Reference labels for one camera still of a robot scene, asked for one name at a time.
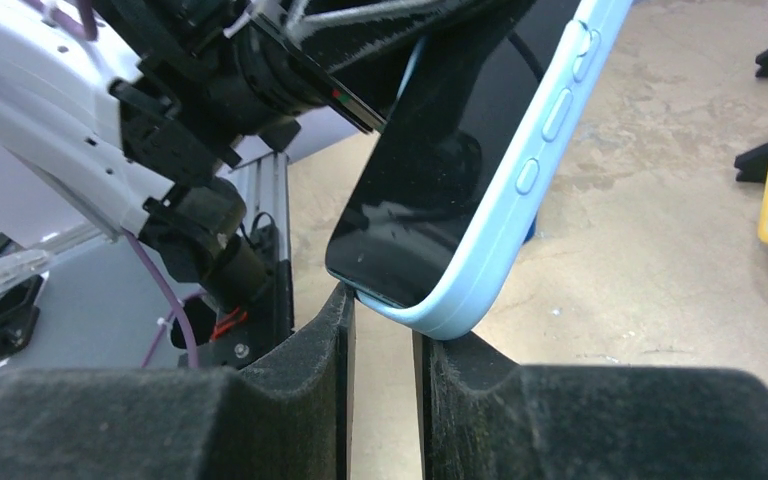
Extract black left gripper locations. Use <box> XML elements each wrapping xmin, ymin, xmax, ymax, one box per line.
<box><xmin>94</xmin><ymin>1</ymin><xmax>531</xmax><ymax>186</ymax></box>

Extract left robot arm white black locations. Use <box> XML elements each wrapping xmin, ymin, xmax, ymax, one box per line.
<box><xmin>0</xmin><ymin>1</ymin><xmax>526</xmax><ymax>257</ymax></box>

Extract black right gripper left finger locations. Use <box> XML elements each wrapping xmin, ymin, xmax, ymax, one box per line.
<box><xmin>0</xmin><ymin>286</ymin><xmax>355</xmax><ymax>479</ymax></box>

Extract light blue phone case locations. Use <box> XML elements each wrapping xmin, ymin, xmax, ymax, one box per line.
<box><xmin>351</xmin><ymin>1</ymin><xmax>631</xmax><ymax>340</ymax></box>

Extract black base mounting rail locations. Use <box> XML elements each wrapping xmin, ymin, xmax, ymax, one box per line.
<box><xmin>131</xmin><ymin>153</ymin><xmax>294</xmax><ymax>368</ymax></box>

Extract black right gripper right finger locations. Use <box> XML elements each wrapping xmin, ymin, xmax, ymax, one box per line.
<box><xmin>413</xmin><ymin>334</ymin><xmax>768</xmax><ymax>479</ymax></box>

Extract black smartphone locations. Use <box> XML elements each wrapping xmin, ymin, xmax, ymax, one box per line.
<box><xmin>325</xmin><ymin>0</ymin><xmax>577</xmax><ymax>308</ymax></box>

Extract black whiteboard stand foot right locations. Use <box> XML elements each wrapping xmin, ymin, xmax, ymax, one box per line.
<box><xmin>733</xmin><ymin>142</ymin><xmax>768</xmax><ymax>184</ymax></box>

